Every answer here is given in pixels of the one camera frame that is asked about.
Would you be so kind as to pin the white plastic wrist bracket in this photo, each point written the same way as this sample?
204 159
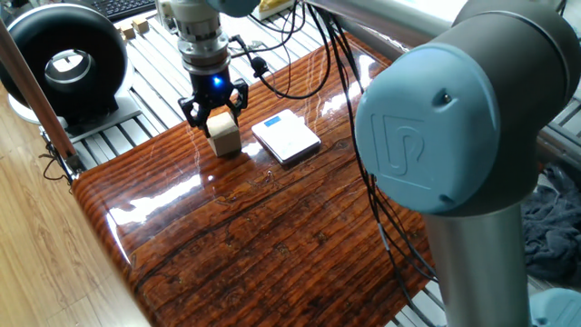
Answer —
167 16

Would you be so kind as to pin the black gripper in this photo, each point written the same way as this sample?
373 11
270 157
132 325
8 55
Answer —
211 91

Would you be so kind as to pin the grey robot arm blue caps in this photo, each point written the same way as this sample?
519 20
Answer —
431 127

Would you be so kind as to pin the black computer keyboard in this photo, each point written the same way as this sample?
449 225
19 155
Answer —
122 8

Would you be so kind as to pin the light wooden cube block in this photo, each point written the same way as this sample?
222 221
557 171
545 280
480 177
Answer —
224 136

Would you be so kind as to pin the silver digital pocket scale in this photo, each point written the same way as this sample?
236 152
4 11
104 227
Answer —
286 136

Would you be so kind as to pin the yellow and white box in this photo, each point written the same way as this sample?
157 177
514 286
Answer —
272 9

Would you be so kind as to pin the wood grain board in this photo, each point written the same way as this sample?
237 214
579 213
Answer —
249 236

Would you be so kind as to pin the small wooden cube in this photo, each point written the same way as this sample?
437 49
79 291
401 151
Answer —
127 32
140 25

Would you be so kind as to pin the dark grey cloth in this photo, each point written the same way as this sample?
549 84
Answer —
554 227

